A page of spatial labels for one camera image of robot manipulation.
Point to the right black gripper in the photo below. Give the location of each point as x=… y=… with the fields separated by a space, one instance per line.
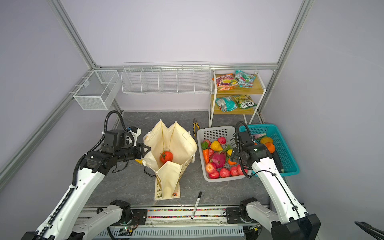
x=235 y=156

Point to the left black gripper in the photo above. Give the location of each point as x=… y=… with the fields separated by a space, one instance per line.
x=140 y=153

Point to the red tomato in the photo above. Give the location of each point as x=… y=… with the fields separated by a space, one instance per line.
x=166 y=156

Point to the cream floral tote bag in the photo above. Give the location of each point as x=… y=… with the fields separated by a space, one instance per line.
x=172 y=150

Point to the pink red apple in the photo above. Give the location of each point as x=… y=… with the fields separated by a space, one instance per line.
x=210 y=168

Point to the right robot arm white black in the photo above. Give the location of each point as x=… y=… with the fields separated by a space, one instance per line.
x=290 y=220

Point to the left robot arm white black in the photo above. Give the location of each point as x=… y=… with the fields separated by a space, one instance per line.
x=60 y=224

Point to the green Fox's candy bag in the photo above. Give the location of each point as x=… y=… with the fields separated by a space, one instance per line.
x=244 y=101

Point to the teal white snack bag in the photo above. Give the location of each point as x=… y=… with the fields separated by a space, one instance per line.
x=226 y=104

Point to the teal pink snack bag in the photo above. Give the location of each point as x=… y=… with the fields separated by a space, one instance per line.
x=244 y=80

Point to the small orange tangerine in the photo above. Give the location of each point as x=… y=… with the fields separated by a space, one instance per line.
x=231 y=163

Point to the red apple front right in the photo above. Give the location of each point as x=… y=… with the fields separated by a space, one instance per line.
x=236 y=171

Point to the white plastic fruit basket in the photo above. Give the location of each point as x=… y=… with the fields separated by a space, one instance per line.
x=205 y=137

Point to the pink peach at back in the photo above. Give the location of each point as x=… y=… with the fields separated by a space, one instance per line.
x=222 y=140

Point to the pink dragon fruit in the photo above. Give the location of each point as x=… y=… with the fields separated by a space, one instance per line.
x=219 y=159

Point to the red apple front middle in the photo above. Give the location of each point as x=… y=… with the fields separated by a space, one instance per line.
x=224 y=173

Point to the yellow pear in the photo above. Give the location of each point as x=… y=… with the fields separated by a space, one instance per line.
x=216 y=146

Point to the red apple front left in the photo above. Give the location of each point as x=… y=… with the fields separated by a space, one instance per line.
x=214 y=175

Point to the orange carrot in white basket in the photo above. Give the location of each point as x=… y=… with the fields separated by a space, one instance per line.
x=206 y=155

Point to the teal plastic vegetable basket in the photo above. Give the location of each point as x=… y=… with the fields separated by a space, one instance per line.
x=284 y=159

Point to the yellow black pliers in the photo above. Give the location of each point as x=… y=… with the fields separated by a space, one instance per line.
x=196 y=127

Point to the white wooden two-tier shelf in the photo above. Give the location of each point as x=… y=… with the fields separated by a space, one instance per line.
x=256 y=92

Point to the black marker pen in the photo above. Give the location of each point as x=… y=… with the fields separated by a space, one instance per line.
x=196 y=205

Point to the white mesh box basket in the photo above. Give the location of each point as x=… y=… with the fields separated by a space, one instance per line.
x=99 y=90

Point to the white wire wall basket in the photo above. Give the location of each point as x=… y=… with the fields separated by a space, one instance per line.
x=166 y=77

